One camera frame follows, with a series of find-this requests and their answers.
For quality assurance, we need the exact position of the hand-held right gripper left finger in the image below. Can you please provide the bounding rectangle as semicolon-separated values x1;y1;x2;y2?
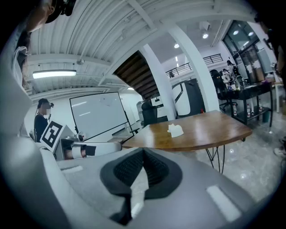
40;147;149;229

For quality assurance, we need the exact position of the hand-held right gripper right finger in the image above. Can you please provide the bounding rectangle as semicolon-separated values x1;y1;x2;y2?
130;147;260;229

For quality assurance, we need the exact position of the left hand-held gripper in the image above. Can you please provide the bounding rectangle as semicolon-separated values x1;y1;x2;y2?
40;120;123;161

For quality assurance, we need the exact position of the whiteboard on black stand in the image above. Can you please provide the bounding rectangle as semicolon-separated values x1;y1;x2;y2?
69;91;140;142

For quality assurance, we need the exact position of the wooden table with black legs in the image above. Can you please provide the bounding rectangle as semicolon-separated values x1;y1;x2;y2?
122;109;253;175

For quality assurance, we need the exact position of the dark wooden staircase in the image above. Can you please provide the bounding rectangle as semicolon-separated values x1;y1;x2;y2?
113;50;162;102

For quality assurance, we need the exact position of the white and black booth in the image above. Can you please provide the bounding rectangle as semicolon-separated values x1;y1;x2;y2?
171;78;206;119

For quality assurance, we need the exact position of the long ceiling light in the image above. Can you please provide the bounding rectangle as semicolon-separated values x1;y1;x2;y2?
32;69;77;80

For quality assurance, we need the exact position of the black office chair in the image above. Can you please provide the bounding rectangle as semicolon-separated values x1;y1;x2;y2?
209;69;237;114

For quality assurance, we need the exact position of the black shelf table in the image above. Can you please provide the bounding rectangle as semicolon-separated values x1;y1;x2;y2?
229;81;275;127

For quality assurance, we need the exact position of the person's head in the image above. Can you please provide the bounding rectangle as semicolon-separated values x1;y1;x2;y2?
26;0;56;33

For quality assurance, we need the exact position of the black head-mounted camera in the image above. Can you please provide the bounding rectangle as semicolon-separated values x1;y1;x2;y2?
44;0;77;24

